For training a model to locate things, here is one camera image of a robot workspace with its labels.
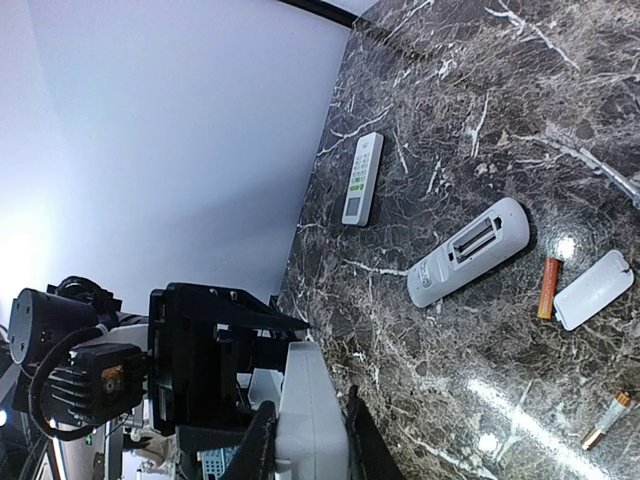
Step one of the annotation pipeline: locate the white remote with battery compartment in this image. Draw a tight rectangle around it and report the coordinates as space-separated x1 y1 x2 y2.
407 197 530 308

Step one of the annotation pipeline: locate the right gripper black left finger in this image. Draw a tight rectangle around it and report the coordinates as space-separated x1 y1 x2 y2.
227 401 277 480

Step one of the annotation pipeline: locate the white battery cover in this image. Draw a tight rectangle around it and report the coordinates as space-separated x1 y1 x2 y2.
554 250 634 331

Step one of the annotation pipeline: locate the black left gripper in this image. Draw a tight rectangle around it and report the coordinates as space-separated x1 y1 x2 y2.
148 283 311 435

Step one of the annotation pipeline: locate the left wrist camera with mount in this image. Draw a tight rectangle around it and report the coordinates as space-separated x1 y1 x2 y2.
8 276 148 442

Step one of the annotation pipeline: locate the white remote with green buttons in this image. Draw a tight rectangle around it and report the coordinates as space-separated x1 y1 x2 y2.
342 132 384 227

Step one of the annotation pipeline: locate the clear handled screwdriver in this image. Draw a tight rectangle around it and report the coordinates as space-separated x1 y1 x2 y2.
579 148 639 209

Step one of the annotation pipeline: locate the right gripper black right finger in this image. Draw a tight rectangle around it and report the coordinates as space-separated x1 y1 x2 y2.
345 385 404 480

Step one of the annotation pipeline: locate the orange AA battery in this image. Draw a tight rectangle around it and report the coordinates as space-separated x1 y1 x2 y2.
537 257 560 320

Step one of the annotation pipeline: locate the white remote with QR label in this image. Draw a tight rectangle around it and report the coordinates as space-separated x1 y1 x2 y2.
275 342 349 480

